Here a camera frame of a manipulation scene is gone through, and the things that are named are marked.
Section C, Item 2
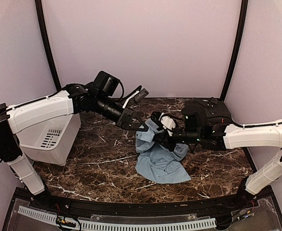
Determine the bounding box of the right black frame post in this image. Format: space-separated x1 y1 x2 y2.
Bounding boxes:
220 0 248 101

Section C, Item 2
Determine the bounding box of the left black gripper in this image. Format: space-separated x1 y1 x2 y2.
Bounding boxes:
94 93 149 131

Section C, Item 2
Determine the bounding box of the white plastic laundry bin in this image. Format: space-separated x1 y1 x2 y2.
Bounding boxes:
17 115 81 166

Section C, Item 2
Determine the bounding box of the light blue garment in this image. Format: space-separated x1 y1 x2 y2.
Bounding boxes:
135 118 191 184

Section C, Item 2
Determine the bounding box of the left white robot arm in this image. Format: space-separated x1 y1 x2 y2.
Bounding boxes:
0 82 148 210

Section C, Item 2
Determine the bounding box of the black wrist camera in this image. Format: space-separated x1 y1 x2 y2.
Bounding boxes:
181 105 208 131
94 71 120 96

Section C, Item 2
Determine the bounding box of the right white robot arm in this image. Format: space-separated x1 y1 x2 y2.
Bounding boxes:
150 112 282 209

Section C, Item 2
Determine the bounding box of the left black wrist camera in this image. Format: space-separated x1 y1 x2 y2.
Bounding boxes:
94 71 120 96

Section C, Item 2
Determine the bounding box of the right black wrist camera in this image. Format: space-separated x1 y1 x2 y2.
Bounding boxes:
181 105 208 131

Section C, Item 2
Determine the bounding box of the white slotted cable duct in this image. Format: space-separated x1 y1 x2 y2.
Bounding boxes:
18 206 216 231

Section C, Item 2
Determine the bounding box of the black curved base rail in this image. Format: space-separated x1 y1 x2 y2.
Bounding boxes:
2 186 282 231

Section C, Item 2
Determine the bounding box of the black pinstriped shirt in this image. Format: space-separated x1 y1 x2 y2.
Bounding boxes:
184 97 232 126

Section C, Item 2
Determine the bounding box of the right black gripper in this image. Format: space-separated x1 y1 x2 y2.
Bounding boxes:
149 125 202 152

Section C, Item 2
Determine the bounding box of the black frame post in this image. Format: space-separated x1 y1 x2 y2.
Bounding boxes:
35 0 62 90
220 0 248 101

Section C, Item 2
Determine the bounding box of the left black frame post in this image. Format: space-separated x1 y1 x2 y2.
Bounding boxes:
35 0 62 90

